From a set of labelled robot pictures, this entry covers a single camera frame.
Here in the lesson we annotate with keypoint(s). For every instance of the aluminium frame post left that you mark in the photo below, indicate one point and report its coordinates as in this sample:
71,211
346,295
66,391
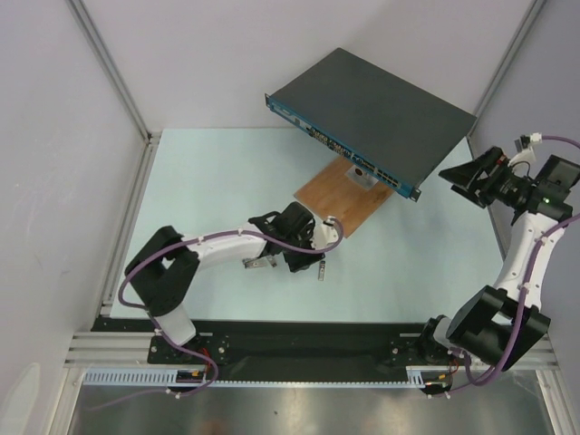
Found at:
91,33

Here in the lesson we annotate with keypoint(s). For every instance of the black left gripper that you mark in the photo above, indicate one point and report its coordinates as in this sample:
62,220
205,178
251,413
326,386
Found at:
302,261

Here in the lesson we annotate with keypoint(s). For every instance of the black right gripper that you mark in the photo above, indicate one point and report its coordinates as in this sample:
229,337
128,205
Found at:
483,182

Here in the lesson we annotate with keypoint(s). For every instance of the black blue network switch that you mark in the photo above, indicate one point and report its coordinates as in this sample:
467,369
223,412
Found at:
389,128

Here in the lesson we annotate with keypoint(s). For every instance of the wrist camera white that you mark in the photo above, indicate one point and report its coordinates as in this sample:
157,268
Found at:
327,235
525,148

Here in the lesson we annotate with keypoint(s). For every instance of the SFP module blue latch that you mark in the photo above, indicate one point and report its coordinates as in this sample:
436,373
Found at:
250,263

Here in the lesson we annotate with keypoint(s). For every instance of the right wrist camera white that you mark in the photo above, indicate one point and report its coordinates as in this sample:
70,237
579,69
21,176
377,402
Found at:
525,148

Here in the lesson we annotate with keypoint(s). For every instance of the aluminium frame post right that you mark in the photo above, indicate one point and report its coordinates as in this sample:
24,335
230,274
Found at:
514,46

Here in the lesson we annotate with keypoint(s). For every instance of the SFP module centre upright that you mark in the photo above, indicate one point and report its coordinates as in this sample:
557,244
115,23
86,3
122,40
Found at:
321,270

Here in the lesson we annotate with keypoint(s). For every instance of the metal switch stand bracket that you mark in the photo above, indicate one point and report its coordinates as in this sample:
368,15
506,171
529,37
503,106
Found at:
361,178

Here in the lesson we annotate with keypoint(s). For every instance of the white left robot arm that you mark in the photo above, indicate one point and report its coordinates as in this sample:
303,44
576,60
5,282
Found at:
158,278

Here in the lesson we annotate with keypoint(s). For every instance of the wooden base board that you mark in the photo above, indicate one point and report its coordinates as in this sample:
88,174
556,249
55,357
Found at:
331,193

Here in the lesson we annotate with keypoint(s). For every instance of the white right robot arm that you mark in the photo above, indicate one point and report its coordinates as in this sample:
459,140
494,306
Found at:
502,322

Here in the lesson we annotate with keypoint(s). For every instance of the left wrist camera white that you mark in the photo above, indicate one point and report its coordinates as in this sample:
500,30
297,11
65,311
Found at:
327,235

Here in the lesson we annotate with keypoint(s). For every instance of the aluminium frame post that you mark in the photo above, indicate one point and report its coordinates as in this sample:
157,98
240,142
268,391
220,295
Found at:
91,33
514,46

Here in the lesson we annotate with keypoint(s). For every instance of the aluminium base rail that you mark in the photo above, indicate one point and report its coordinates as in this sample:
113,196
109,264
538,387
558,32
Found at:
131,350

